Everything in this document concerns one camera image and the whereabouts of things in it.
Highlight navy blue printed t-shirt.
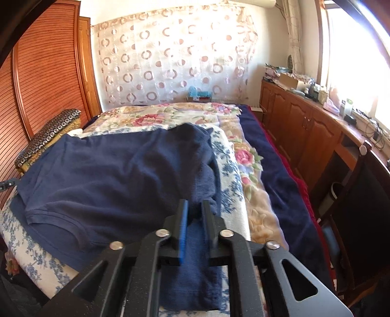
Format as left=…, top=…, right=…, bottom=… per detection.
left=10, top=123, right=221, bottom=310

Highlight navy blue bed blanket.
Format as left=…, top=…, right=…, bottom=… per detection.
left=239, top=104, right=334, bottom=291

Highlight blue white floral bedspread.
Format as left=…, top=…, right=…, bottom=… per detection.
left=1, top=123, right=249, bottom=316

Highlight dark wooden chair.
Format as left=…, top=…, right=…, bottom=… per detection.
left=320, top=141, right=389, bottom=307

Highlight brown wooden sideboard cabinet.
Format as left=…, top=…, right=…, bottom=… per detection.
left=259, top=79, right=390, bottom=190

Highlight floral pink green blanket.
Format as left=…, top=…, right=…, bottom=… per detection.
left=81, top=102, right=289, bottom=249

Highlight light blue toy on box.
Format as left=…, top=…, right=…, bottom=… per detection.
left=186, top=86, right=212, bottom=103

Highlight cardboard box on sideboard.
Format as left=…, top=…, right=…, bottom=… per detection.
left=278, top=73, right=306, bottom=91

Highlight brown louvered wooden wardrobe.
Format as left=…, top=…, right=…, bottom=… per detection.
left=0, top=0, right=103, bottom=208

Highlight white circle-pattern sheer curtain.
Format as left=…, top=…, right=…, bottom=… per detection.
left=93, top=4, right=258, bottom=109

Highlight beige window side curtain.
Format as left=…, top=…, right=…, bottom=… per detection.
left=281, top=0, right=304, bottom=74

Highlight black ring-pattern folded cloth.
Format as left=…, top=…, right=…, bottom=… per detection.
left=15, top=108, right=81, bottom=172

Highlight bright window with wooden frame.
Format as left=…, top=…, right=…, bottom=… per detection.
left=319, top=1, right=389, bottom=126

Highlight white wall air conditioner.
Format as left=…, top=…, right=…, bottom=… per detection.
left=224, top=0, right=277, bottom=9

